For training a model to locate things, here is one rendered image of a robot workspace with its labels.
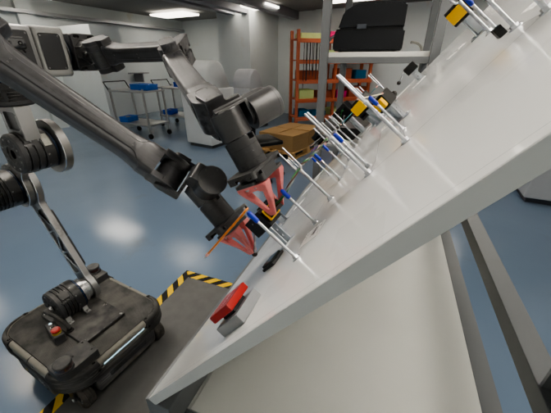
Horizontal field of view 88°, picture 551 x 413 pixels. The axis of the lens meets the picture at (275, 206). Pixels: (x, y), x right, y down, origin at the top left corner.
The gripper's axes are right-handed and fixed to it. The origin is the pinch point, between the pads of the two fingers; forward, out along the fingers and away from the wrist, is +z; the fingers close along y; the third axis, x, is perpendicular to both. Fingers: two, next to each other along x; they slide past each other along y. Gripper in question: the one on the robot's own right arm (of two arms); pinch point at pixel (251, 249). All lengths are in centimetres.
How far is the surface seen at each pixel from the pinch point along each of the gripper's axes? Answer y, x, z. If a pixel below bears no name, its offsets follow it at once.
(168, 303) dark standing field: 31, 144, 20
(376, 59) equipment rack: 100, -21, -17
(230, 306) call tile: -21.9, -17.0, -1.8
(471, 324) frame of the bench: 22, -22, 53
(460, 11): 44, -51, -12
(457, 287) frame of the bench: 36, -19, 53
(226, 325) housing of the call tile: -23.1, -14.7, 0.2
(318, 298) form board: -23.1, -32.8, -0.9
